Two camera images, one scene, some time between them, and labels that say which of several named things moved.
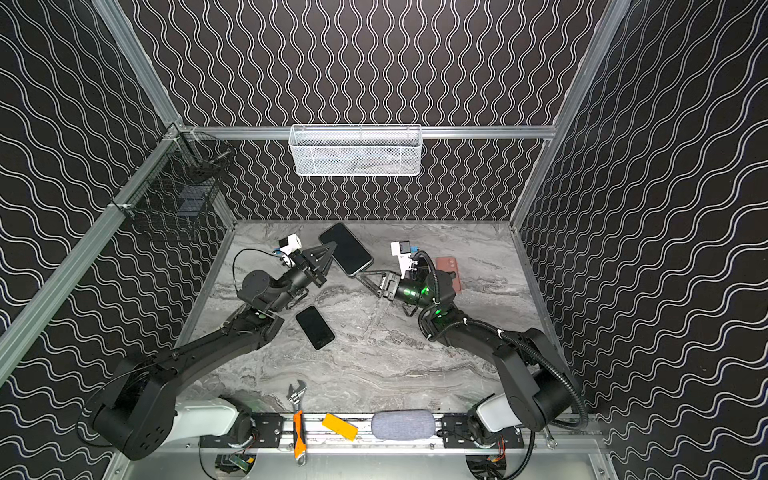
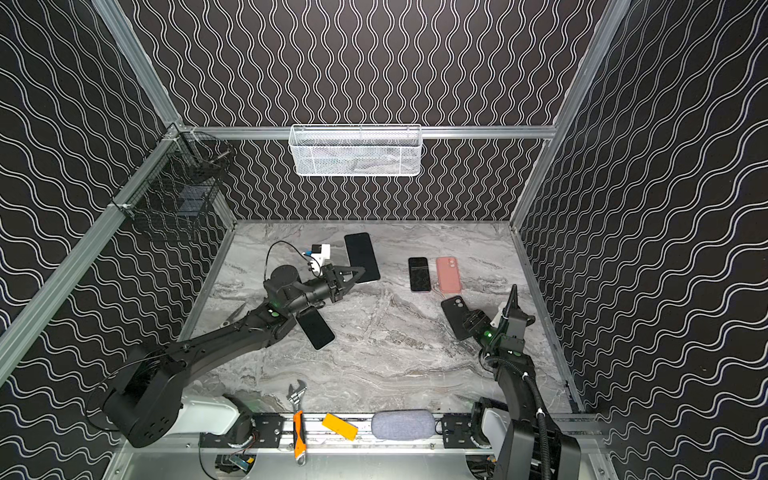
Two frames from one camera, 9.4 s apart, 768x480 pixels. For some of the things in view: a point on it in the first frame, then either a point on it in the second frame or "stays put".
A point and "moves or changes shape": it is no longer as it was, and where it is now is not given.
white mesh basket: x=355 y=150 stays put
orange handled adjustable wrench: x=299 y=431 stays put
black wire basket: x=179 y=191 stays put
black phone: x=314 y=327 stays put
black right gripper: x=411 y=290 → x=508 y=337
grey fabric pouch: x=403 y=424 stays put
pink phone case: x=450 y=264 stays put
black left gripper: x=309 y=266 → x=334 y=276
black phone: x=349 y=254 moves or changes shape
